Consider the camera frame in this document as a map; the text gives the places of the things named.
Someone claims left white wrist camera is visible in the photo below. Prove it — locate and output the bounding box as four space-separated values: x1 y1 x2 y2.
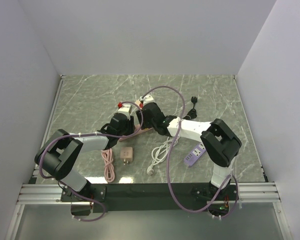
117 102 132 119

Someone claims pink cube adapter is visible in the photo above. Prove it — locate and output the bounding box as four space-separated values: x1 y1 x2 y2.
120 147 133 165

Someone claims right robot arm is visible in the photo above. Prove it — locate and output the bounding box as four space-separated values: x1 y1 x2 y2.
135 102 242 200

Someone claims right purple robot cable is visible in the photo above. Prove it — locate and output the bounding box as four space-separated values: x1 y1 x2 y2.
141 85 241 220

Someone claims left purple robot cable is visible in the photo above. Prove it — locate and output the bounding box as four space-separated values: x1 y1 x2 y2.
38 100 145 223

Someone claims white coiled power cable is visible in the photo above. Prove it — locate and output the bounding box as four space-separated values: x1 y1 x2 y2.
146 136 181 176

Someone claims purple power strip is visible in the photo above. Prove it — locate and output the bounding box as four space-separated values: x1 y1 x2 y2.
184 143 206 167

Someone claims beige red power strip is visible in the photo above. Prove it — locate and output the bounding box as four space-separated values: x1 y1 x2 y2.
134 98 143 109

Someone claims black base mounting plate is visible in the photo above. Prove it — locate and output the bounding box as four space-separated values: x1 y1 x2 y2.
60 182 241 214

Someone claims pink coiled cable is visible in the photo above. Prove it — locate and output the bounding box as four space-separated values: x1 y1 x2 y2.
100 147 117 184

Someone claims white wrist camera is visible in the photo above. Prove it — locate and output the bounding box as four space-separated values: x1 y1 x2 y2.
117 102 132 119
139 94 155 106

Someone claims black power cable with plug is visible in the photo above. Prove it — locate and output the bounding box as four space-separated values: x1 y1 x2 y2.
182 96 200 121

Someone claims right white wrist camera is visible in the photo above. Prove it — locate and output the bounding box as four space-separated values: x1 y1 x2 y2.
139 94 155 106

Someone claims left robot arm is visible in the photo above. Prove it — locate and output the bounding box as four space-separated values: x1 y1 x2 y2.
34 113 135 201

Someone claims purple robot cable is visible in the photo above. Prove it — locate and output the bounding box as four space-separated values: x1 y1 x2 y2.
38 100 145 223
141 85 241 220

